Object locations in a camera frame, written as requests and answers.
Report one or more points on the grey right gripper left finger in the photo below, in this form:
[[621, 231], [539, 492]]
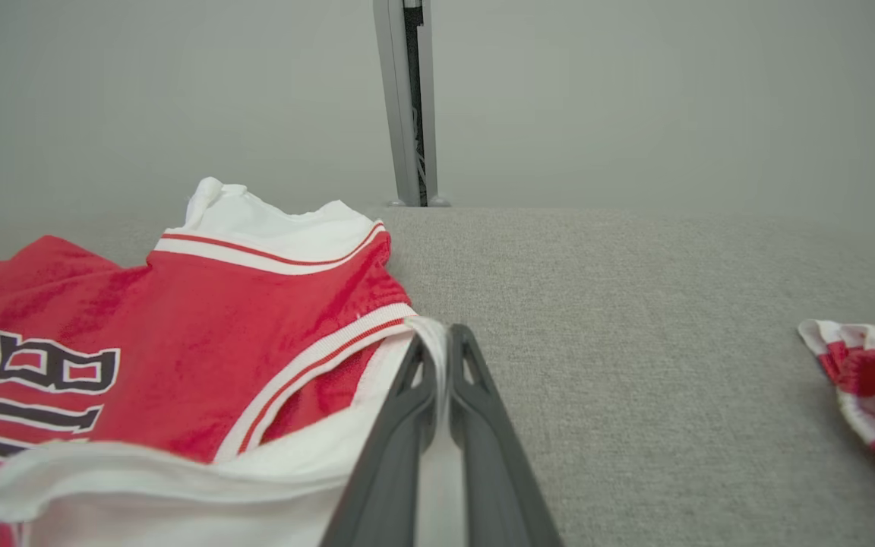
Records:
[[388, 471]]

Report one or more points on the grey metal wall post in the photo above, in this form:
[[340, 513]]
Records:
[[399, 91]]

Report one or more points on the grey cylindrical post bumper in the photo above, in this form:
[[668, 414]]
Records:
[[440, 202]]

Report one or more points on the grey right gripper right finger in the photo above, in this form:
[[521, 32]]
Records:
[[494, 471]]

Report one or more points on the red white basketball jersey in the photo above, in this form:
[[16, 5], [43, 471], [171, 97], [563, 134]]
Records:
[[217, 319]]

